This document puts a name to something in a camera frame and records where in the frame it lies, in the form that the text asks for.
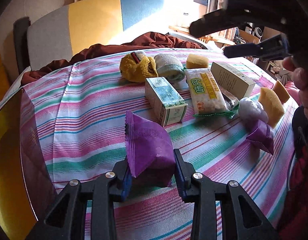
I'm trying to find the green white carton box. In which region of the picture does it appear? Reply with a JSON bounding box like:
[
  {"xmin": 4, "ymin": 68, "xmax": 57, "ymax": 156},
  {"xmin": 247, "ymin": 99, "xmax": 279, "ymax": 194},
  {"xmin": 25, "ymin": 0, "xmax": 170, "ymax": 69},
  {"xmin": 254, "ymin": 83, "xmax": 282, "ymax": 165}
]
[{"xmin": 145, "ymin": 77, "xmax": 188, "ymax": 127}]

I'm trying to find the small orange sponge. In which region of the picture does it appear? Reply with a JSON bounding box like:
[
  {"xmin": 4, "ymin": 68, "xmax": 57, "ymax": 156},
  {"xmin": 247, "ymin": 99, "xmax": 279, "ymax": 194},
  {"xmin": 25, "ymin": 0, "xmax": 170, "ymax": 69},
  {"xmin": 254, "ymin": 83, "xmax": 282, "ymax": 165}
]
[{"xmin": 272, "ymin": 80, "xmax": 290, "ymax": 104}]

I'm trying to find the yellow knitted sock bundle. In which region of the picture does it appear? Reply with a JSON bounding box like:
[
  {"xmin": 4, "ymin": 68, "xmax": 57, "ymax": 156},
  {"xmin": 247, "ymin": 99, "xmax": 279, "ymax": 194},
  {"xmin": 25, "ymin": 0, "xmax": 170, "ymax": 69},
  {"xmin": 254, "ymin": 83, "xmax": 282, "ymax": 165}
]
[{"xmin": 119, "ymin": 51, "xmax": 158, "ymax": 83}]

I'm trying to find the beige carton box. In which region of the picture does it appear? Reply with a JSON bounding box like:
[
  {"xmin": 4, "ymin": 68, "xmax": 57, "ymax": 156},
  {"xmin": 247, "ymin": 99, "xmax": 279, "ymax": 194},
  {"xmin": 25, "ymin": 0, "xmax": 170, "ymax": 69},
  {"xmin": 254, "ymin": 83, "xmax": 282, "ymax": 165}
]
[{"xmin": 211, "ymin": 62, "xmax": 255, "ymax": 100}]

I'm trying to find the maroon blanket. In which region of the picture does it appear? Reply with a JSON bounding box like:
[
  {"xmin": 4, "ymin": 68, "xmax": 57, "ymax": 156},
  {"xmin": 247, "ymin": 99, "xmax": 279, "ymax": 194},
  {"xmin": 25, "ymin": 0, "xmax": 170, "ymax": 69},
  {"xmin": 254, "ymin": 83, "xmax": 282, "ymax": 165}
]
[{"xmin": 21, "ymin": 31, "xmax": 201, "ymax": 86}]

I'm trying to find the rice cracker packet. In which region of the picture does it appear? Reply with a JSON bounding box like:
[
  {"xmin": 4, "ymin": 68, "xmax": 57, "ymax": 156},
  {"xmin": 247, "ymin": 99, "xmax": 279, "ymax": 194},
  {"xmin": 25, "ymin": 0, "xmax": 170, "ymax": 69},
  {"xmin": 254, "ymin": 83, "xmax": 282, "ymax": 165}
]
[{"xmin": 184, "ymin": 68, "xmax": 239, "ymax": 119}]

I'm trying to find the gold tin box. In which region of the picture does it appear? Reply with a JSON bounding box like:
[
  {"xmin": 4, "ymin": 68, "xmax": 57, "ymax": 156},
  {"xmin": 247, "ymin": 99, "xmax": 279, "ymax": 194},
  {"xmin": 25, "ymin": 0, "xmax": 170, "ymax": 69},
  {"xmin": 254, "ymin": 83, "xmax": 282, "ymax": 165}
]
[{"xmin": 0, "ymin": 89, "xmax": 56, "ymax": 239}]

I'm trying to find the purple snack packet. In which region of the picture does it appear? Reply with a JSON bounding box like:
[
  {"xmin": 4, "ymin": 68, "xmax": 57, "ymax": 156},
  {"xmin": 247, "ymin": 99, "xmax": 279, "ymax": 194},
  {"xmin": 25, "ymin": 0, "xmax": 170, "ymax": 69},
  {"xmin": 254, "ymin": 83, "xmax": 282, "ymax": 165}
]
[
  {"xmin": 246, "ymin": 120, "xmax": 274, "ymax": 155},
  {"xmin": 125, "ymin": 111, "xmax": 176, "ymax": 187}
]

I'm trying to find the grey sock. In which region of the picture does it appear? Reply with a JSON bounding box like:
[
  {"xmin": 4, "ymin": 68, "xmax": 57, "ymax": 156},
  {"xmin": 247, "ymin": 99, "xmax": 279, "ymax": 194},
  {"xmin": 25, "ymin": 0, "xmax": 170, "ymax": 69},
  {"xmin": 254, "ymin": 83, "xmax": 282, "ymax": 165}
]
[{"xmin": 154, "ymin": 53, "xmax": 185, "ymax": 83}]

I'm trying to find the pink small packet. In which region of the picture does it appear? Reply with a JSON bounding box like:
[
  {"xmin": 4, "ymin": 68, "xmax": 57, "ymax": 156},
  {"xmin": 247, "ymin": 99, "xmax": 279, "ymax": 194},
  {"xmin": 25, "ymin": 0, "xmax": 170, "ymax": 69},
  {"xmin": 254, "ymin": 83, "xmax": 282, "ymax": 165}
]
[{"xmin": 259, "ymin": 75, "xmax": 274, "ymax": 89}]

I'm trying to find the person's hand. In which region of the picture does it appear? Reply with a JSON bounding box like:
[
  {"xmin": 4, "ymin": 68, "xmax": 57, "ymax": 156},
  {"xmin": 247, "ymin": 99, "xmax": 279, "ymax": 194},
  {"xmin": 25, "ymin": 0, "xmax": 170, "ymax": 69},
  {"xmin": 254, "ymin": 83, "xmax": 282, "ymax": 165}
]
[{"xmin": 283, "ymin": 56, "xmax": 308, "ymax": 119}]

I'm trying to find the striped bed sheet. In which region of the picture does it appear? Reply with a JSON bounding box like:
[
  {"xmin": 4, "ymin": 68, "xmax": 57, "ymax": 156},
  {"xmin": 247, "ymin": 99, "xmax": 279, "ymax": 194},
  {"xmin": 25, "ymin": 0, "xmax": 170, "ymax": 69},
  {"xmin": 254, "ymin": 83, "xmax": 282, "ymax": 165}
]
[{"xmin": 0, "ymin": 49, "xmax": 298, "ymax": 239}]

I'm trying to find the white plastic bag ball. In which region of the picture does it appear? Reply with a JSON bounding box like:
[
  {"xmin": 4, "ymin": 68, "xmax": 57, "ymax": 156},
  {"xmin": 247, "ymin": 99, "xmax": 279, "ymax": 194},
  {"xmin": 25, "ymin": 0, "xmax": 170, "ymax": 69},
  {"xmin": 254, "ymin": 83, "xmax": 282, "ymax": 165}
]
[{"xmin": 238, "ymin": 98, "xmax": 268, "ymax": 123}]

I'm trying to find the black rolled mat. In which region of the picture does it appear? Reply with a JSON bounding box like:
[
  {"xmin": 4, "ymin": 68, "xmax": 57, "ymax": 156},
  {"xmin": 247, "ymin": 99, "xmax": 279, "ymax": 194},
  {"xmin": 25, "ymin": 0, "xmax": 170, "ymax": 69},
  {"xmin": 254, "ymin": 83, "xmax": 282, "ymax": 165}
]
[{"xmin": 13, "ymin": 17, "xmax": 31, "ymax": 74}]

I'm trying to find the grey yellow blue headboard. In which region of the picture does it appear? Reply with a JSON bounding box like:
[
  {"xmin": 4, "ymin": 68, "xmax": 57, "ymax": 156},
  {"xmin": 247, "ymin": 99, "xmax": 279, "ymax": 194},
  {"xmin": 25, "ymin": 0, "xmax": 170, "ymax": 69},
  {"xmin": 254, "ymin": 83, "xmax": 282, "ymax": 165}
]
[{"xmin": 27, "ymin": 0, "xmax": 168, "ymax": 70}]

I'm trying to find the large yellow sponge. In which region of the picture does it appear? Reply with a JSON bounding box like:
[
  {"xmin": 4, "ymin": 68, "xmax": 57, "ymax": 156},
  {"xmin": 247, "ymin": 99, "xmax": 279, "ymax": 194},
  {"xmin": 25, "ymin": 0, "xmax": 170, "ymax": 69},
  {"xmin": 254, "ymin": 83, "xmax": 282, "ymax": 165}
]
[{"xmin": 258, "ymin": 87, "xmax": 285, "ymax": 128}]

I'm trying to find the yellow sponge cube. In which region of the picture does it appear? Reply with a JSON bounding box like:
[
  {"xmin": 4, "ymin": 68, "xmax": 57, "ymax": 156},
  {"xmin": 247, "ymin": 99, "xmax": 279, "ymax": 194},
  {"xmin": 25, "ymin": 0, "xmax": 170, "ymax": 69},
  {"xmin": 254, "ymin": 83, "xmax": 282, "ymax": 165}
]
[{"xmin": 186, "ymin": 54, "xmax": 209, "ymax": 69}]

